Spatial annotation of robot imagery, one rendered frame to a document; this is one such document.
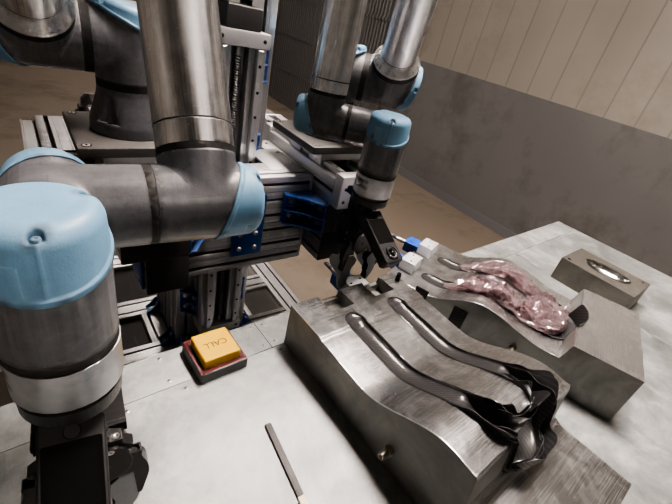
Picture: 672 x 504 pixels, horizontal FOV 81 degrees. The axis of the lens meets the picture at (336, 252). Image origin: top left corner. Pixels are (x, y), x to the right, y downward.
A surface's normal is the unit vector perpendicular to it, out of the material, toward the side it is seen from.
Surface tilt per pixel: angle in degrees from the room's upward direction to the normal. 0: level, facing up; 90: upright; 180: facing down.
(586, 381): 90
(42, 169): 2
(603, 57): 90
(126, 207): 66
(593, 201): 90
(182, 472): 0
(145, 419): 0
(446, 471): 90
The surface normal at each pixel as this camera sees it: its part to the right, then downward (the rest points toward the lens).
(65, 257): 0.76, 0.43
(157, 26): -0.20, 0.09
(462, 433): 0.16, -0.87
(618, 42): -0.80, 0.16
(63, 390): 0.42, 0.55
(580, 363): -0.55, 0.33
